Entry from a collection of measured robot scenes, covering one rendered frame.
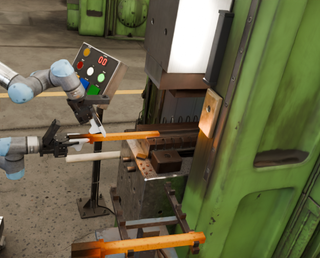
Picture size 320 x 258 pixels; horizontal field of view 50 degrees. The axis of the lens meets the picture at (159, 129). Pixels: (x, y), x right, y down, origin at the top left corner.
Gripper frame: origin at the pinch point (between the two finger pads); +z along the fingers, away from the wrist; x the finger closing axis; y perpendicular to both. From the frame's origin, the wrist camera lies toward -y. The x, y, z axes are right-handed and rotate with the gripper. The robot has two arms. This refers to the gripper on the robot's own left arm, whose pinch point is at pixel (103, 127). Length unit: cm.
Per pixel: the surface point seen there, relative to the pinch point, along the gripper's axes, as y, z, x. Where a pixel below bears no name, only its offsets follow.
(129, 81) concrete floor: -42, 143, -284
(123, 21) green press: -91, 132, -462
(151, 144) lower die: -15.9, 15.7, 7.2
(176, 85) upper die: -36.4, -6.9, 7.8
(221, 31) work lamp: -53, -31, 28
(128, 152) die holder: -4.2, 22.0, -3.0
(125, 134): -7.3, 8.8, 0.8
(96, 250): 15, -6, 63
